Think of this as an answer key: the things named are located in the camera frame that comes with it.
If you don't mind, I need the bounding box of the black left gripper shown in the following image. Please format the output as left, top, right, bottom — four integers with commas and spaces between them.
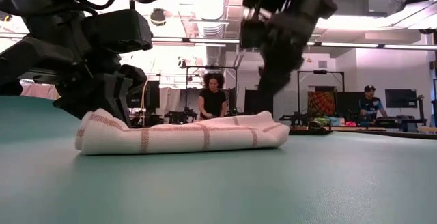
0, 12, 148, 127

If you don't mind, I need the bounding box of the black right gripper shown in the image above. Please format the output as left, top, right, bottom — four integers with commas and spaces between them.
257, 0, 337, 96

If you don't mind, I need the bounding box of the white red-checked towel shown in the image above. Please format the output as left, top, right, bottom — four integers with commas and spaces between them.
74, 107, 290, 156

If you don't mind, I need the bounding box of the colourful patterned tapestry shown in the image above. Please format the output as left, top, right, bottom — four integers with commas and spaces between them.
307, 90, 337, 117

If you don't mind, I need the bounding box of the ceiling light strip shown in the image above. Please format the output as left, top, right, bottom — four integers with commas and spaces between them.
383, 44, 437, 51
320, 42, 380, 48

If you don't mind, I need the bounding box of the black computer monitor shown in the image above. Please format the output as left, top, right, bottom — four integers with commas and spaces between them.
384, 89, 419, 109
336, 91, 365, 123

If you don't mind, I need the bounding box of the person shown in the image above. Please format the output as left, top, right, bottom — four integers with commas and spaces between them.
358, 85, 389, 127
197, 72, 228, 120

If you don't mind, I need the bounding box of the black ceiling lamp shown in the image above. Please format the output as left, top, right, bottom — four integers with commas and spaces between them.
150, 8, 167, 27

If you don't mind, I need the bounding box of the green table mat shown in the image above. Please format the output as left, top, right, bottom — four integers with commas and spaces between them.
0, 96, 437, 224

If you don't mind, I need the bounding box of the black gantry frame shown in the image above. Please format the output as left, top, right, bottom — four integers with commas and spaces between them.
296, 69, 346, 94
184, 64, 239, 116

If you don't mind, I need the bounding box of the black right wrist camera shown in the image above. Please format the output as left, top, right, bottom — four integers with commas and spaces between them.
238, 7, 272, 51

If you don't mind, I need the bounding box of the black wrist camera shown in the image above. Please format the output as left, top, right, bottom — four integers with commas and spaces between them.
238, 7, 272, 51
83, 8, 154, 55

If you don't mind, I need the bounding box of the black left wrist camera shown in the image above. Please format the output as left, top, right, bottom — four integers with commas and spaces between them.
83, 8, 154, 55

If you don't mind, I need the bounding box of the silver ceiling duct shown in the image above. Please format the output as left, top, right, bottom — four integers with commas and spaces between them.
190, 0, 227, 68

